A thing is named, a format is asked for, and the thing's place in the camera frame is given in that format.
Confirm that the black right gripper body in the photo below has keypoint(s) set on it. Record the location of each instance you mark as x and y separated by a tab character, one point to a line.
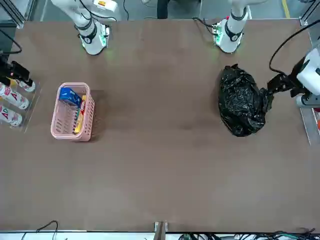
5	62

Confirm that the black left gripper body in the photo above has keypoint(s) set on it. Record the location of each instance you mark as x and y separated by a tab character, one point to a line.
298	70

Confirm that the blue snack box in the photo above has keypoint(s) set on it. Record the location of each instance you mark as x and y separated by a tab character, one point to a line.
68	96

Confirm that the yellow red wafer box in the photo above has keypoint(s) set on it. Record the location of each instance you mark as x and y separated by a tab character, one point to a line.
83	105

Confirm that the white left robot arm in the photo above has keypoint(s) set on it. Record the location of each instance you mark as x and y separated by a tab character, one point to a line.
231	37

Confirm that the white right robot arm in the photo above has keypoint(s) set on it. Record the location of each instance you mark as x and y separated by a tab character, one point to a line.
92	37

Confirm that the black plastic bag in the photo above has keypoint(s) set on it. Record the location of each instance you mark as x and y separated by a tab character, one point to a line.
240	100

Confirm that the pink plastic basket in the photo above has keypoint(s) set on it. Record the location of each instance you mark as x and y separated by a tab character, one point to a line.
56	120

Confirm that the pink cap white bottle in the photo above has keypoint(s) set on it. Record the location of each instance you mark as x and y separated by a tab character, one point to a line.
10	116
15	97
27	86

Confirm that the yellow drink bottle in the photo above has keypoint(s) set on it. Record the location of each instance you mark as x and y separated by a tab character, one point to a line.
10	81

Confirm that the black cabinet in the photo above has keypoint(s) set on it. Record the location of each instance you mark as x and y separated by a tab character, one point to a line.
6	37

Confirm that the clear acrylic bottle shelf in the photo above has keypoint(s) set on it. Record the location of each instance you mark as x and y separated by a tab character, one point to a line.
32	110

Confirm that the orange object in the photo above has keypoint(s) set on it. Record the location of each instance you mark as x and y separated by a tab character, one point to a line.
319	123

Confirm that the white controller box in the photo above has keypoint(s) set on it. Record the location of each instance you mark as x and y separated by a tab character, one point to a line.
110	7

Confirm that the black aluminium frame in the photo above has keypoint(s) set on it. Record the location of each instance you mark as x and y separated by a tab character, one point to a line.
20	23

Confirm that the aluminium corner post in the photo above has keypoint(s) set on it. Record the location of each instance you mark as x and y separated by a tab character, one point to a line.
303	21

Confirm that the aluminium frame post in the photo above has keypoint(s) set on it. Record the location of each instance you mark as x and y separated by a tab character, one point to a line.
160	230

